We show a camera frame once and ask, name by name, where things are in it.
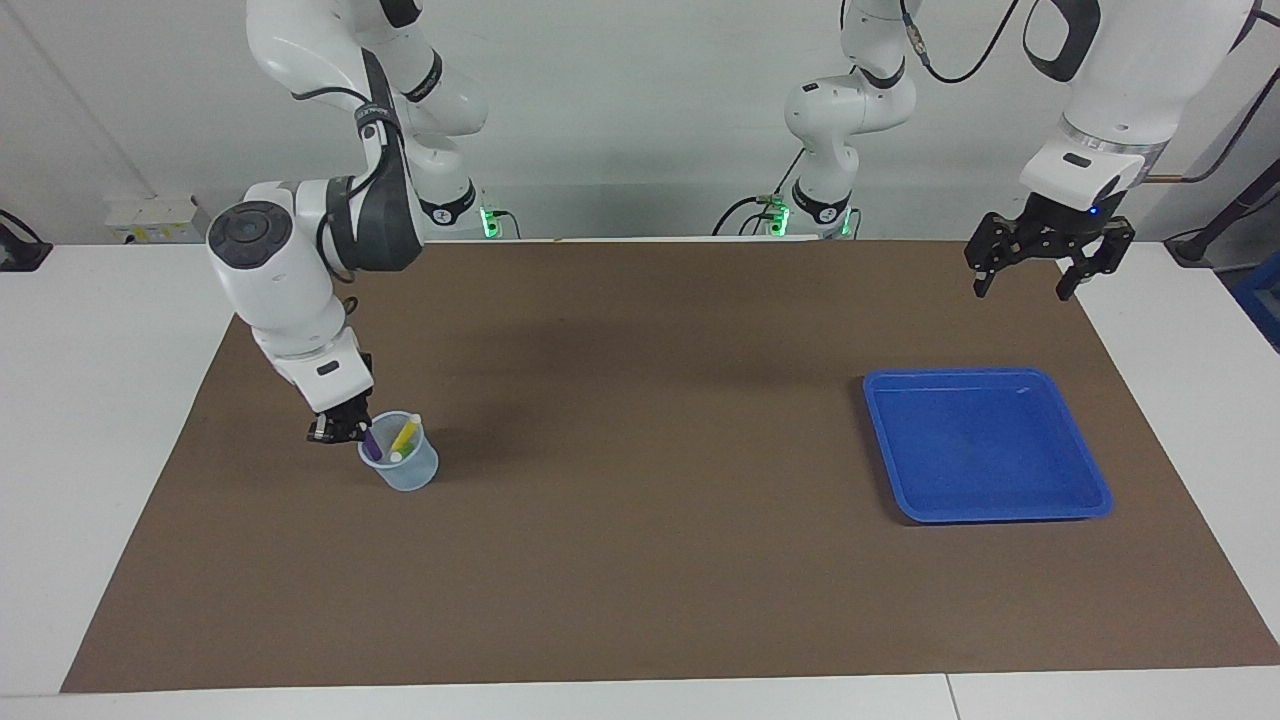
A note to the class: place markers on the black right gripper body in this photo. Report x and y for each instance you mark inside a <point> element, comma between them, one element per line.
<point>345,410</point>

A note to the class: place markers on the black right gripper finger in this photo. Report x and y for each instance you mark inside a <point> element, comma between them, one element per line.
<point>352,434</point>
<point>319,431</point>

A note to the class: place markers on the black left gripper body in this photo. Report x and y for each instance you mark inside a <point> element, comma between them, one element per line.
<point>1060,226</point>

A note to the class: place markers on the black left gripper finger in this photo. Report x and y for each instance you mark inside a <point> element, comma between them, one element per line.
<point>1105,258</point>
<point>995,250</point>

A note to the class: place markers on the purple marker pen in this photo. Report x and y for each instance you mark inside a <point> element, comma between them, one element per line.
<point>372,447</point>

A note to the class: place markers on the yellow marker pen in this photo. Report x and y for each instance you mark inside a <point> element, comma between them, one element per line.
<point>405,433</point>

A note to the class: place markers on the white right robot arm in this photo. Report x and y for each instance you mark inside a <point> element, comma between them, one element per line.
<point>280,290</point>

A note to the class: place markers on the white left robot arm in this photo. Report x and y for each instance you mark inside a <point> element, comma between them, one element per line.
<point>1120,80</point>

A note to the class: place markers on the blue plastic tray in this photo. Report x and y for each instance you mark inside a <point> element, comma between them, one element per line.
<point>985,450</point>

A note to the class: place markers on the translucent plastic cup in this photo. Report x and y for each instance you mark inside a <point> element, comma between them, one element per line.
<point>410,475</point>

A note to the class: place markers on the black pole stand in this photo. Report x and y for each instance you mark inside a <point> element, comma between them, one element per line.
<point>1195,245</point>

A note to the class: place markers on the blue crate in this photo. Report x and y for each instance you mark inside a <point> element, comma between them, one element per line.
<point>1262,300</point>

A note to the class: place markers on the brown paper table mat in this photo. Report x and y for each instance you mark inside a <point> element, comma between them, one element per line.
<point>650,500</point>

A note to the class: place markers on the black desk object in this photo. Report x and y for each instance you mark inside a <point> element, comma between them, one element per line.
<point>20,250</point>

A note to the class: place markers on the white wall socket box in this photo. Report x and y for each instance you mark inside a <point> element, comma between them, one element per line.
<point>160,215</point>

